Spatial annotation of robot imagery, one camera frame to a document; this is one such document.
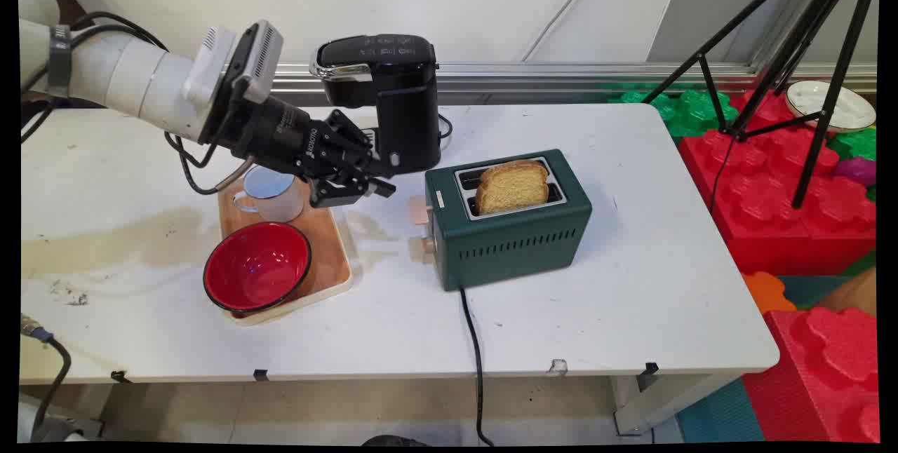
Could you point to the white enamel mug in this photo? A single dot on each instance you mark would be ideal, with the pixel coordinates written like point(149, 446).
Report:
point(270, 193)

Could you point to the white plate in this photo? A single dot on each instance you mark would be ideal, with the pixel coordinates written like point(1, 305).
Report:
point(831, 106)

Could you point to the green foam block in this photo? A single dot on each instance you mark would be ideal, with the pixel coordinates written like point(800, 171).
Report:
point(691, 111)

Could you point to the large red foam block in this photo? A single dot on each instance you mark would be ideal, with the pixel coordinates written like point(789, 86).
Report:
point(779, 200)

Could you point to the black coffee machine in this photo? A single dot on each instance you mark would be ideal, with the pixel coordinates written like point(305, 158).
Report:
point(389, 99)

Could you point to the green two-slot toaster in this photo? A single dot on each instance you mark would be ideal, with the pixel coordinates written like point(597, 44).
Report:
point(512, 235)

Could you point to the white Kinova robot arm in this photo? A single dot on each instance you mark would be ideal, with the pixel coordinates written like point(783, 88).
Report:
point(133, 78)

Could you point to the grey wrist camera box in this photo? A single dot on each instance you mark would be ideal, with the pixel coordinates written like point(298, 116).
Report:
point(245, 67)

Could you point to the toasted bread slice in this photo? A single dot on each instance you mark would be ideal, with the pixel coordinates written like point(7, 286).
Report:
point(512, 186)

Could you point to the purple toy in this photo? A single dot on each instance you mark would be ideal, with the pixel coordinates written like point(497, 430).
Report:
point(856, 170)

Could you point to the red bowl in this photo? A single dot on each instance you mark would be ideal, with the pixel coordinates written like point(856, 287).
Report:
point(257, 268)

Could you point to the wooden serving tray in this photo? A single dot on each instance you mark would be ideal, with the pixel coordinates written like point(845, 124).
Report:
point(319, 249)

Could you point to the orange foam piece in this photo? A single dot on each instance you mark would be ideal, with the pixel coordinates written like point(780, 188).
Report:
point(766, 292)

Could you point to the black camera tripod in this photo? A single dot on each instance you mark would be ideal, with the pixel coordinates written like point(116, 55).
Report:
point(793, 53)

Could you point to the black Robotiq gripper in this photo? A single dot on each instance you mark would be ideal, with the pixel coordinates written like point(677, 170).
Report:
point(291, 137)

